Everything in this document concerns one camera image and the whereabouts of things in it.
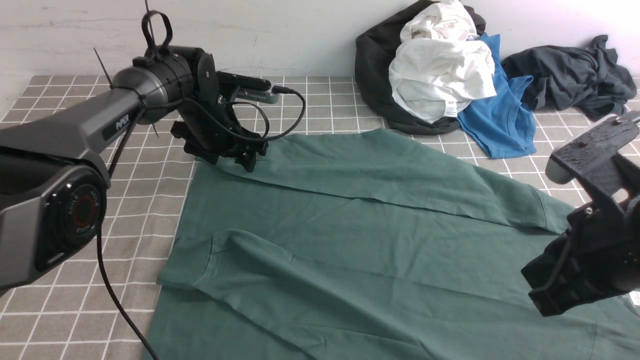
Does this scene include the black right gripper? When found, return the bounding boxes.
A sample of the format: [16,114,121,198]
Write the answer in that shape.
[521,112,640,317]

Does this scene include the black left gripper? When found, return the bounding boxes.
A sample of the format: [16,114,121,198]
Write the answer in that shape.
[171,50,269,173]

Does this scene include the green long-sleeved shirt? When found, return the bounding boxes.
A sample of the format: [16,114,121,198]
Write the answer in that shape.
[147,129,639,360]

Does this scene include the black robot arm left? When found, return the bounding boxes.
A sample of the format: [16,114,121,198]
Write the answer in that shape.
[0,46,268,292]

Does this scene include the blue t-shirt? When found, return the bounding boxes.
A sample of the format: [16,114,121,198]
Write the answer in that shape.
[457,34,537,159]

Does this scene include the dark grey crumpled shirt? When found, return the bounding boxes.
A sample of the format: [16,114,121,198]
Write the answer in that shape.
[502,34,637,121]

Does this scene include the white crumpled shirt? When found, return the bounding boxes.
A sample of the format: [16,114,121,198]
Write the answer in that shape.
[388,0,497,124]

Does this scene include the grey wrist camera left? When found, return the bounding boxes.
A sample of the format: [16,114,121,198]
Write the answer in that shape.
[216,71,280,105]

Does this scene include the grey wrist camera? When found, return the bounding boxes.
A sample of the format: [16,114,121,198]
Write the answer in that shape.
[545,111,640,185]
[216,71,280,105]

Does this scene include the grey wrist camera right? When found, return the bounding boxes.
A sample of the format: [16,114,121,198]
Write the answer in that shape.
[545,111,640,185]

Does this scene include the black camera cable left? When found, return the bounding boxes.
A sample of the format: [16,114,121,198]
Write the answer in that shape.
[95,86,307,360]

